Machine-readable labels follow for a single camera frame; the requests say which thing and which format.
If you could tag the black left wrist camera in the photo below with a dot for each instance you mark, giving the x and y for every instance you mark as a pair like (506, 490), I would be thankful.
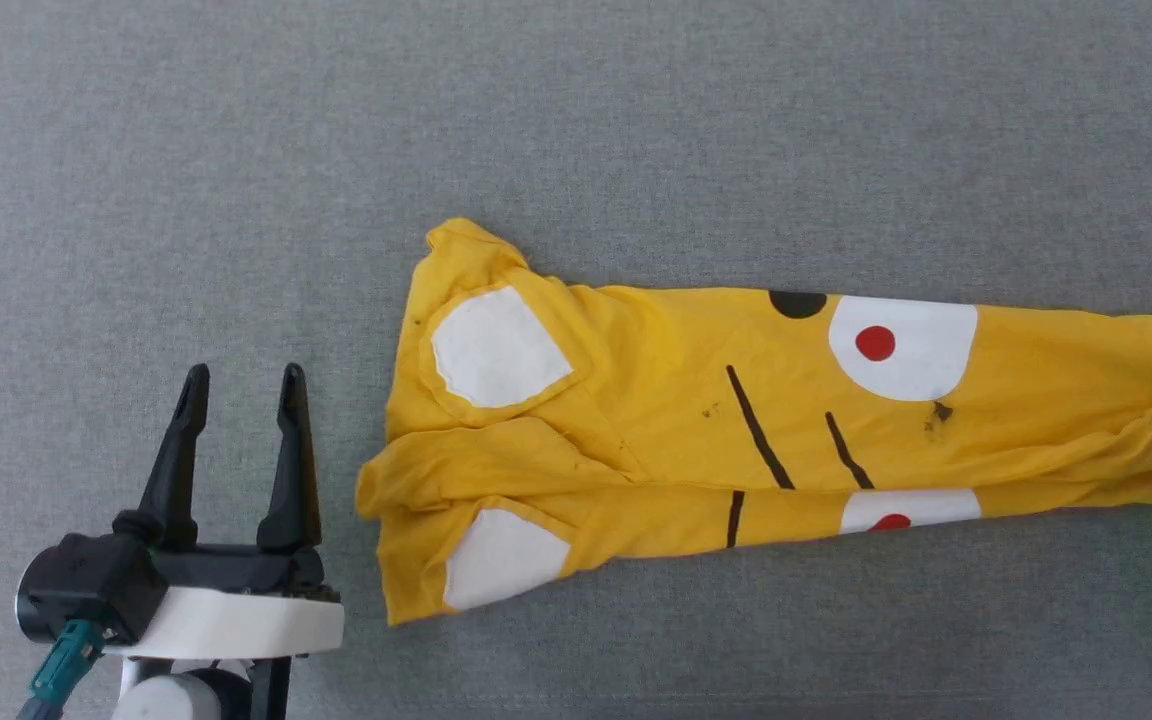
(86, 580)

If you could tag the yellow tiger face shirt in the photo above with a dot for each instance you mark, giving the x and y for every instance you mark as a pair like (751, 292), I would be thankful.
(656, 400)

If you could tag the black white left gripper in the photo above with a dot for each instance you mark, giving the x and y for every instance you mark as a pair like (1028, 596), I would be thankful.
(236, 620)

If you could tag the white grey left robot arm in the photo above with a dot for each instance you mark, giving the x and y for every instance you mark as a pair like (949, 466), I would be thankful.
(171, 700)

